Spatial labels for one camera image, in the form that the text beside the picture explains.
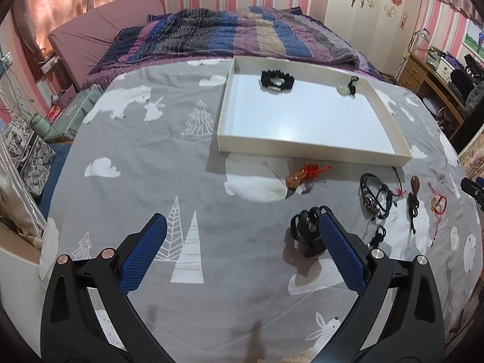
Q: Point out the cream wardrobe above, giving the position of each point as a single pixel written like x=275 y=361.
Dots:
x=370 y=19

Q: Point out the desk lamp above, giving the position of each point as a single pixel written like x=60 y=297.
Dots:
x=419 y=36

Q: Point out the white power strip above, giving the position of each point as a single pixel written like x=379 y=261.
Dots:
x=49 y=64

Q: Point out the black chair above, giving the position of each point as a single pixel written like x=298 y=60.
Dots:
x=472 y=98

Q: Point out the black scrunchie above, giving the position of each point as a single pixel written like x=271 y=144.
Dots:
x=266 y=79

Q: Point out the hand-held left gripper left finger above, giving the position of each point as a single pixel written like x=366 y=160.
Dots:
x=145 y=249

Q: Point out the white shallow tray box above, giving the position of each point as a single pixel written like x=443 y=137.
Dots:
x=302 y=113

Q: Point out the black white floral box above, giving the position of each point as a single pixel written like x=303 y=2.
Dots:
x=30 y=158

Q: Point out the framed wall picture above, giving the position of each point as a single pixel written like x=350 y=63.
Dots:
x=474 y=39

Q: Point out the black hair claw clip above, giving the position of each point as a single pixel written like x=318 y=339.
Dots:
x=302 y=227

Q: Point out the pink curtain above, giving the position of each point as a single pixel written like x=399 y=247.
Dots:
x=60 y=3

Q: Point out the small floor fan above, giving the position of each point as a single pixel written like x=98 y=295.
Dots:
x=435 y=109

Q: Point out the purple mattress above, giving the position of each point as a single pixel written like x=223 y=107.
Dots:
x=87 y=34

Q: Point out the striped purple blue quilt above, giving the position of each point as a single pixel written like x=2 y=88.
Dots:
x=227 y=34

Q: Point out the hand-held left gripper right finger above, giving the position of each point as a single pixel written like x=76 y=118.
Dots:
x=342 y=249

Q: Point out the wooden desk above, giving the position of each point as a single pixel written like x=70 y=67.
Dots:
x=419 y=75

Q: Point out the green quilted storage bag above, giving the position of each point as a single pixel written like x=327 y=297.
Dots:
x=75 y=111

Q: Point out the orange gourd pendant red tassel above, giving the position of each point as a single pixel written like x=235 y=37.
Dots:
x=293 y=179

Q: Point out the grey printed blanket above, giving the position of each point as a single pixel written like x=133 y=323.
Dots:
x=151 y=181

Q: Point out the floral upholstered seat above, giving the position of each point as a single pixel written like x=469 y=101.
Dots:
x=472 y=153

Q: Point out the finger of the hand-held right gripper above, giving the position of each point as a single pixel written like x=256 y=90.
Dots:
x=474 y=187

